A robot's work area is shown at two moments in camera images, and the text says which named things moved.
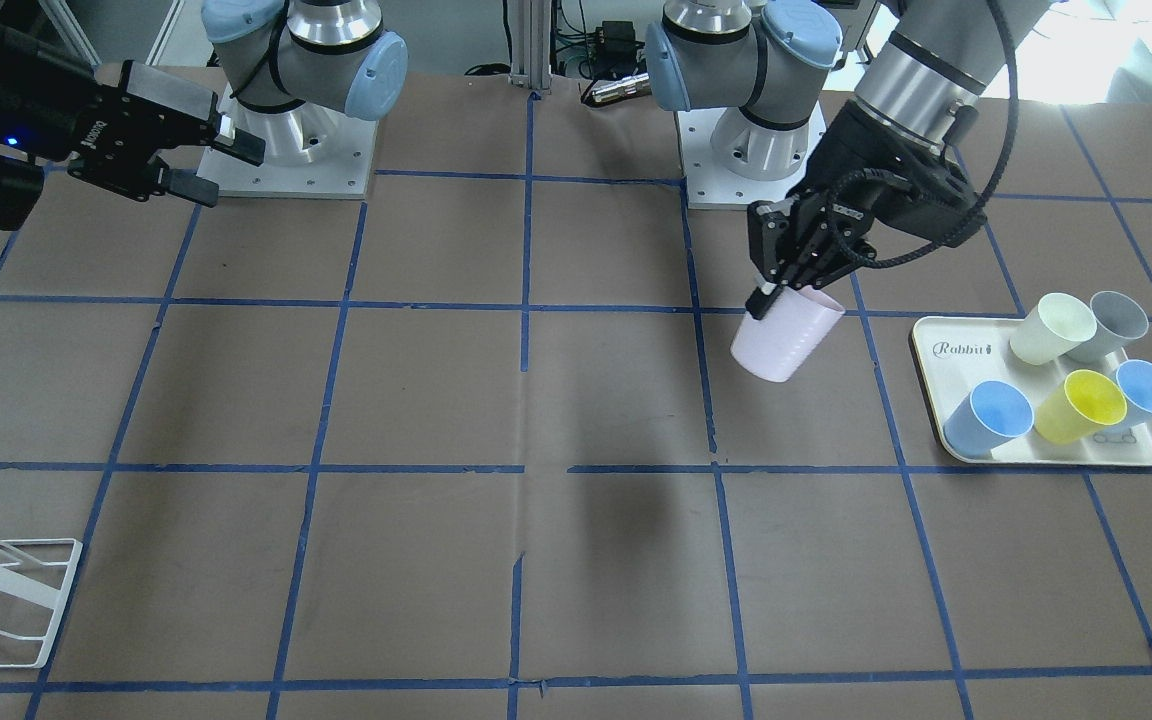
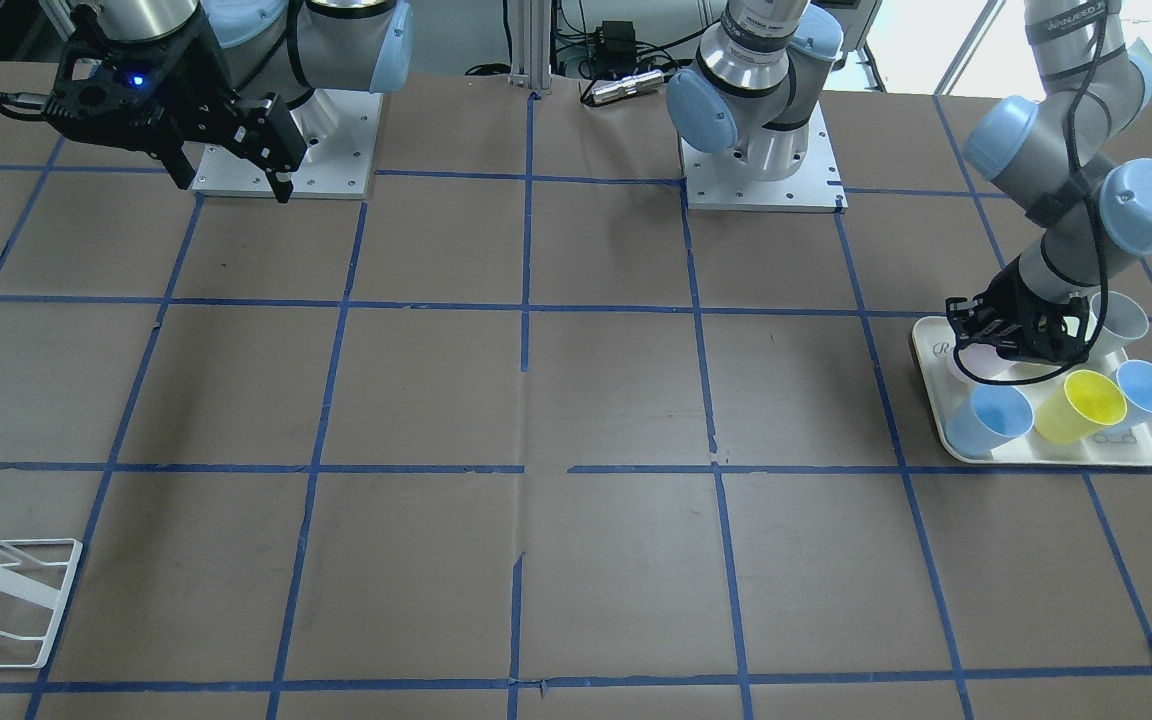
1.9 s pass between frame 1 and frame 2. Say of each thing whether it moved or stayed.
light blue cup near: stayed
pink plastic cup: moved
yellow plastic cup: stayed
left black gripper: moved
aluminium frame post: stayed
